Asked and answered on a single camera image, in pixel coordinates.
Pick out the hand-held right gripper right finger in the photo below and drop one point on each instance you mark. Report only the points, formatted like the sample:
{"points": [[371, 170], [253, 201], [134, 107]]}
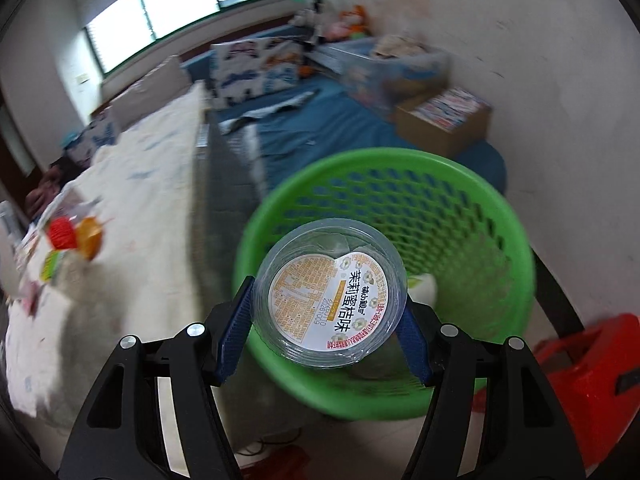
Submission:
{"points": [[412, 340]]}

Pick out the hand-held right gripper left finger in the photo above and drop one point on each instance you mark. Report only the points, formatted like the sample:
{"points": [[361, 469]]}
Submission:
{"points": [[237, 330]]}

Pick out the white packet with green leaf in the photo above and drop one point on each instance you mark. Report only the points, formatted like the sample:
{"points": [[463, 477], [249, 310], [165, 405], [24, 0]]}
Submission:
{"points": [[425, 290]]}

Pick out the orange label clear plastic cup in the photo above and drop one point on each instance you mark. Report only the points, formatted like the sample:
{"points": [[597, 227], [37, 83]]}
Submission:
{"points": [[325, 300]]}

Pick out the green plastic basket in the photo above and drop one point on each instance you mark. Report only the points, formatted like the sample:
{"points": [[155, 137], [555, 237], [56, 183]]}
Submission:
{"points": [[450, 200]]}

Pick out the orange round object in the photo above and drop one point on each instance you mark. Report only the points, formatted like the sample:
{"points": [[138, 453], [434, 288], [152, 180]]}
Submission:
{"points": [[90, 237]]}

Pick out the red mesh net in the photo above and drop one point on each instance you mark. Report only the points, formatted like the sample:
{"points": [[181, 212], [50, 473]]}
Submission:
{"points": [[62, 232]]}

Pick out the white quilted blanket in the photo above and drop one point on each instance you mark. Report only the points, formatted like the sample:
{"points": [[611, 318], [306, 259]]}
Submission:
{"points": [[150, 185]]}

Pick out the red plastic stool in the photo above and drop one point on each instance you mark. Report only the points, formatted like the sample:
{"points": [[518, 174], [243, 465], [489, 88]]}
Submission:
{"points": [[590, 375]]}

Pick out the blue mat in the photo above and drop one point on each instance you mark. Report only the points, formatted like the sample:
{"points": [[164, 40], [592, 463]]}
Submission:
{"points": [[350, 130]]}

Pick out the cardboard box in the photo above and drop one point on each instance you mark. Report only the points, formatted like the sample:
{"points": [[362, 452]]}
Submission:
{"points": [[445, 120]]}

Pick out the patterned blue cloth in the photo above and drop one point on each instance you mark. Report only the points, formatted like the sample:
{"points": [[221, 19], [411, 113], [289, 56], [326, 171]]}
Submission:
{"points": [[270, 110]]}

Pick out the pile of clothes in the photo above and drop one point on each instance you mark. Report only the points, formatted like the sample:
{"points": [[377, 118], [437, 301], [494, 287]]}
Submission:
{"points": [[45, 190]]}

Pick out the small butterfly print cushion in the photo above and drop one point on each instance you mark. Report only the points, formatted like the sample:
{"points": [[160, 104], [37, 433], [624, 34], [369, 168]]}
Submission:
{"points": [[95, 137]]}

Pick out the grey cushion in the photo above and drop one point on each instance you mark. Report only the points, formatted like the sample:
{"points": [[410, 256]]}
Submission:
{"points": [[150, 90]]}

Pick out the large butterfly print cushion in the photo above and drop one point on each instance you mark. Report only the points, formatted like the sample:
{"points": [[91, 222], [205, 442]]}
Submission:
{"points": [[255, 67]]}

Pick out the clear plastic storage bin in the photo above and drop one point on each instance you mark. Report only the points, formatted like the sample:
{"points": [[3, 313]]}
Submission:
{"points": [[395, 72]]}

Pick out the spotted white cloth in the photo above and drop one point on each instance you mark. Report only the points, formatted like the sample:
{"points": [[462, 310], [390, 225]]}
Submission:
{"points": [[397, 46]]}

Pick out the orange fox plush toy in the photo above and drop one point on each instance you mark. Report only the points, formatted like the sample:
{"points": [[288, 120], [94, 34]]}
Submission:
{"points": [[352, 20]]}

